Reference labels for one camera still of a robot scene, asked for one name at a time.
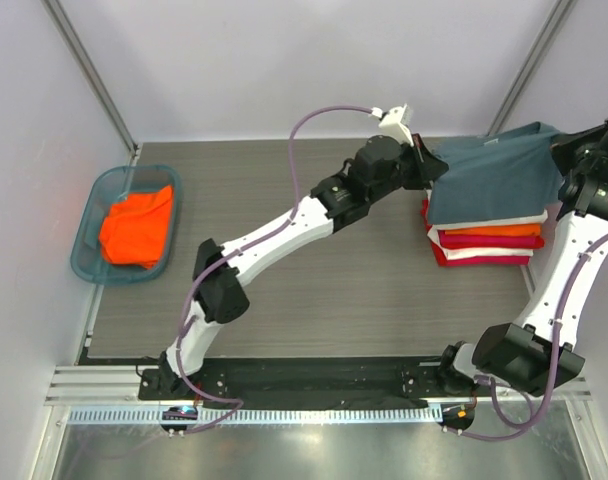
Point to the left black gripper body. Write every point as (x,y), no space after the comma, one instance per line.
(406,173)

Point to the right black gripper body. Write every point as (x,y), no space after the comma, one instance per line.
(568,150)

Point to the blue-grey t-shirt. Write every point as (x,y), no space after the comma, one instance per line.
(504,176)

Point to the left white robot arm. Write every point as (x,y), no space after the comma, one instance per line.
(221,274)

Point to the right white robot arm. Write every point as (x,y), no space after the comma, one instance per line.
(535,353)

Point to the white folded t-shirt top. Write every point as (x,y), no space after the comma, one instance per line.
(536,219)

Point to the white folded t-shirt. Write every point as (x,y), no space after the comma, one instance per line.
(536,219)
(465,253)

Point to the pink folded t-shirt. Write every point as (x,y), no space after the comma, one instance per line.
(471,241)

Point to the orange folded t-shirt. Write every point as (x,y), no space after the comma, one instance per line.
(516,230)

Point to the white folded t-shirt lower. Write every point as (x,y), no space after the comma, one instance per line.
(465,253)

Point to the magenta folded t-shirt bottom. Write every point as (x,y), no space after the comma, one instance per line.
(489,260)

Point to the orange t-shirt in basket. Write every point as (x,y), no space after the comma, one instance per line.
(135,230)

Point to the teal plastic basket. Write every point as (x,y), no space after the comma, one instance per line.
(111,187)

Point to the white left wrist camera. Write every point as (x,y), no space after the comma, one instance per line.
(395,123)

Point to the right aluminium frame post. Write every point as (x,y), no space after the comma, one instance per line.
(539,49)

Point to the aluminium frame post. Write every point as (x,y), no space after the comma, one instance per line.
(67,31)
(539,49)

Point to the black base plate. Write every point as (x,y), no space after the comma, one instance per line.
(321,382)

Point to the slotted cable duct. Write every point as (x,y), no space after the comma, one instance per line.
(185,416)

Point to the left aluminium frame post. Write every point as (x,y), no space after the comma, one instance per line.
(67,31)

